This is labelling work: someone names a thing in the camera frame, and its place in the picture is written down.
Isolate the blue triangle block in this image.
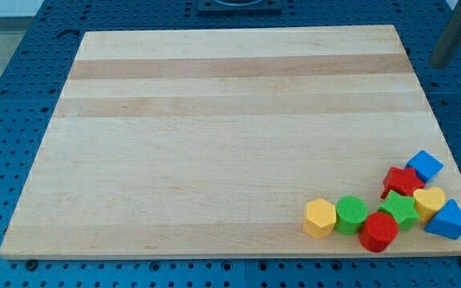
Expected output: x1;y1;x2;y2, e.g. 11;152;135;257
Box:
424;199;461;240

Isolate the red cylinder block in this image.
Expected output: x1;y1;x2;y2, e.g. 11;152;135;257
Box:
359;212;399;253

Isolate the yellow hexagon block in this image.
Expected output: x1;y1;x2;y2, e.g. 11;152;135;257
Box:
303;198;337;239

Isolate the blue cube block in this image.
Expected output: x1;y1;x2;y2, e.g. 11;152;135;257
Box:
405;150;443;183

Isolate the wooden board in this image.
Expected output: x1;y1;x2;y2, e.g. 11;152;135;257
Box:
0;25;461;260

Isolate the green star block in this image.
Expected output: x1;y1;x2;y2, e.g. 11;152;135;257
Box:
378;190;419;231

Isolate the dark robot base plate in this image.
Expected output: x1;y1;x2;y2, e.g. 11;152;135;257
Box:
194;0;283;15

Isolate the yellow heart block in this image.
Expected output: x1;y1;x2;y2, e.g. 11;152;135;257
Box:
412;186;446;223

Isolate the red star block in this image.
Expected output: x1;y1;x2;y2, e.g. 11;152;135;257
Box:
380;167;425;199

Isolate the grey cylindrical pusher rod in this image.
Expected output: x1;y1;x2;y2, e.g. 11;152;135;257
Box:
429;0;461;70

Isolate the green cylinder block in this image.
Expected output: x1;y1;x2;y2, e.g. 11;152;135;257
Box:
335;196;368;235

